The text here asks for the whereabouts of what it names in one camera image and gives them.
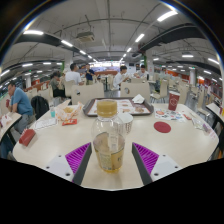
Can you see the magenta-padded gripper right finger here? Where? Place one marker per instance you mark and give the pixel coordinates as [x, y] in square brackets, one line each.
[146, 157]

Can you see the white sticker-printed paper sheet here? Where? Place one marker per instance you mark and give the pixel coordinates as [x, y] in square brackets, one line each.
[168, 115]

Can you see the orange printed food wrapper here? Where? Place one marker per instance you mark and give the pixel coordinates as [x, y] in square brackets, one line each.
[68, 111]

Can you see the flat round red coaster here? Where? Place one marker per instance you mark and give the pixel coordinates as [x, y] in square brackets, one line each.
[162, 127]

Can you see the brown houndstooth paper cup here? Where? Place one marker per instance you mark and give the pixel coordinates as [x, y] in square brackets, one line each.
[128, 122]

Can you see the clear bottle with yellow drink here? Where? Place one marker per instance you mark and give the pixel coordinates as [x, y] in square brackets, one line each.
[108, 150]

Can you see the dark brown food tray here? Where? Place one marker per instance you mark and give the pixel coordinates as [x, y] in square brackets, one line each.
[133, 108]

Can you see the plain white paper sheet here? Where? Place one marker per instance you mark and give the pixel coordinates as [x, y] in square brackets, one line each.
[45, 123]

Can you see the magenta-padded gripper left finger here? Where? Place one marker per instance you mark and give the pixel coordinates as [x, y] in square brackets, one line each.
[78, 157]

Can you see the small red carton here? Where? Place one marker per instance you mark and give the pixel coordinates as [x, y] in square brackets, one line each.
[27, 137]

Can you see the white paper napkin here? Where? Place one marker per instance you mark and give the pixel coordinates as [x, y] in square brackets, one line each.
[138, 99]

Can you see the small clear teal bottle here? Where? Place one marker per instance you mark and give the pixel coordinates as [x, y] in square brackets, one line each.
[52, 112]

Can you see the clear plastic bag packet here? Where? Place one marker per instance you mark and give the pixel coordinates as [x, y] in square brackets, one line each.
[200, 125]

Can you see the neighbouring beige table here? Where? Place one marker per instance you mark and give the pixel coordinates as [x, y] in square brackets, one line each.
[216, 111]
[10, 123]

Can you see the person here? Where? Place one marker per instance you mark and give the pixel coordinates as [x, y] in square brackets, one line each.
[56, 85]
[142, 72]
[119, 78]
[89, 74]
[73, 76]
[21, 103]

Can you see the black backpack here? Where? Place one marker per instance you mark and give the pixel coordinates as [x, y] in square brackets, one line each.
[40, 106]

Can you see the ceiling lights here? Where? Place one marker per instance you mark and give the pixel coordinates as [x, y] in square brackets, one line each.
[166, 15]

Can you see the red paper cup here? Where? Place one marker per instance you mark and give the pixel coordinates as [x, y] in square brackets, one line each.
[173, 101]

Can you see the group of beige chairs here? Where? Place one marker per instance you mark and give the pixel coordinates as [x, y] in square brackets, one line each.
[163, 88]

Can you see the ceiling air conditioner unit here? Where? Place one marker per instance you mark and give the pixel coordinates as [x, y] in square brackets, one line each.
[85, 36]

